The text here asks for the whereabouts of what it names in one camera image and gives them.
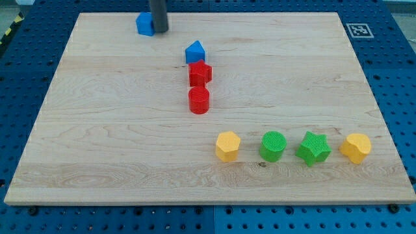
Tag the grey cylindrical pointer rod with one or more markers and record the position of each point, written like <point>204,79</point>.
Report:
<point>159,14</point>

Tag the white fiducial marker tag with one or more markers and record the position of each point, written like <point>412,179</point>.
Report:
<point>359,30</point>

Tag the red cylinder block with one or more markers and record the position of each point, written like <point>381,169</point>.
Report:
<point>198,100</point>

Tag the yellow black hazard tape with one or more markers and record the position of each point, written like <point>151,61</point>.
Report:
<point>12,29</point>

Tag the yellow heart block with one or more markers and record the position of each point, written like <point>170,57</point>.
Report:
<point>356,147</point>

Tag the red star block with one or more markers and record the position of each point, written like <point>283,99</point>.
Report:
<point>200,73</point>

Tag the light wooden board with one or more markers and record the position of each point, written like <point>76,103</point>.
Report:
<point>115,126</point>

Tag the blue triangle block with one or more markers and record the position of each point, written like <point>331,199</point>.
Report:
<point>194,52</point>

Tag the yellow hexagon block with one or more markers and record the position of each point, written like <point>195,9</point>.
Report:
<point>227,146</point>

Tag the green cylinder block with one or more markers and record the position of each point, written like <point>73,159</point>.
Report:
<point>273,144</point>

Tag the green star block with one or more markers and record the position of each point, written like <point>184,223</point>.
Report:
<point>314,148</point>

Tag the blue cube block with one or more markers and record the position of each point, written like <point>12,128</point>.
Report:
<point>144,24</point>

